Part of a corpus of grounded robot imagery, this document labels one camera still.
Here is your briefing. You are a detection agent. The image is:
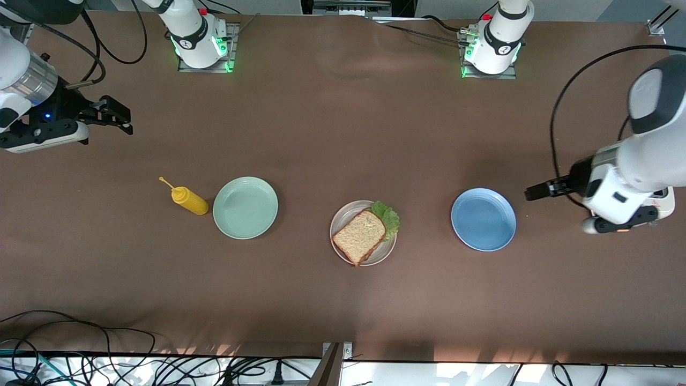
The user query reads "black metal frame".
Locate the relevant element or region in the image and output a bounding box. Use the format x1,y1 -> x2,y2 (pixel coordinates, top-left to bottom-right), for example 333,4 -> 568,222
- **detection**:
300,0 -> 417,21

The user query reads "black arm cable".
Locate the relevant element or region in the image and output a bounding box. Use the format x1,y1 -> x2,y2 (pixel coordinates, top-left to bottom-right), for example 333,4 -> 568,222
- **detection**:
549,45 -> 686,211
24,19 -> 107,89
80,0 -> 149,65

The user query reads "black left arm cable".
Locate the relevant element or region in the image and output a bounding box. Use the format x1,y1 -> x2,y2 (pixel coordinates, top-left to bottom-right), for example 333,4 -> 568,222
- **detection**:
549,45 -> 686,211

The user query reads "aluminium frame rail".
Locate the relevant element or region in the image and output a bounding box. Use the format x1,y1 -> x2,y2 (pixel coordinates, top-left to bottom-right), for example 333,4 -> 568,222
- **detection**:
646,0 -> 686,38

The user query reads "black table cable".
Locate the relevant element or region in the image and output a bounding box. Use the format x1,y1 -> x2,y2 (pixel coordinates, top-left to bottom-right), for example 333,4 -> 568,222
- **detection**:
375,21 -> 467,46
421,14 -> 486,33

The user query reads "brown bread slice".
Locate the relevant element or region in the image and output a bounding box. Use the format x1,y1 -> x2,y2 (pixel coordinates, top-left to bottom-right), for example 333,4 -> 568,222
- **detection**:
331,209 -> 387,268

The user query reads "blue plate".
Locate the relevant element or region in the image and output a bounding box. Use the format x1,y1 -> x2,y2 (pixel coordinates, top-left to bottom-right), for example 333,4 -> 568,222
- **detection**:
451,188 -> 517,252

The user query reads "green plate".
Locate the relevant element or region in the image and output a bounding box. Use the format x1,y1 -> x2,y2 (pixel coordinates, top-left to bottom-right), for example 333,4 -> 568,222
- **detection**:
213,176 -> 279,240

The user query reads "beige plate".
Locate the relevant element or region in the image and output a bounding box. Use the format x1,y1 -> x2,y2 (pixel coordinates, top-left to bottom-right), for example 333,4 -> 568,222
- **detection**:
329,200 -> 398,267

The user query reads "white toaster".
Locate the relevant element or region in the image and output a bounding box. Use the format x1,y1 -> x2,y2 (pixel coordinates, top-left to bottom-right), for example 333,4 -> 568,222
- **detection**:
616,185 -> 676,233

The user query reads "yellow mustard squeeze bottle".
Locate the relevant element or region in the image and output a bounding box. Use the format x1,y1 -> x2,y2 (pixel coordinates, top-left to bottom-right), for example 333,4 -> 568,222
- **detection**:
159,176 -> 210,216

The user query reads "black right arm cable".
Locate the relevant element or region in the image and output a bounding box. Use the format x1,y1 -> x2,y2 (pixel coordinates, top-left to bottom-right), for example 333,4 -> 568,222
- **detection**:
24,19 -> 107,89
80,0 -> 149,65

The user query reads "green lettuce leaf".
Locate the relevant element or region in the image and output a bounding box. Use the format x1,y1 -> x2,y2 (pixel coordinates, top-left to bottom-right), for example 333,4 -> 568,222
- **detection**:
371,201 -> 401,241

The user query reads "grey power strip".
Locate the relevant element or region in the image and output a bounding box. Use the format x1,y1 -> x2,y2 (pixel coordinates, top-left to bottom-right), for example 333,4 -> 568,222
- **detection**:
312,0 -> 393,17

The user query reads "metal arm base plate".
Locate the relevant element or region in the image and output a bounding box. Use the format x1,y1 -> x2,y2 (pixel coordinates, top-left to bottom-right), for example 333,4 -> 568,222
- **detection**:
459,29 -> 518,80
178,21 -> 240,74

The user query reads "teal floor cable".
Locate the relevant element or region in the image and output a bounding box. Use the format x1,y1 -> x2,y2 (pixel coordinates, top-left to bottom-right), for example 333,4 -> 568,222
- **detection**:
0,348 -> 57,376

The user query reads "aluminium profile post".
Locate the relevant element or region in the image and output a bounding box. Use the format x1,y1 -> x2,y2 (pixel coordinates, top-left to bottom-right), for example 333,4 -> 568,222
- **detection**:
317,342 -> 354,386

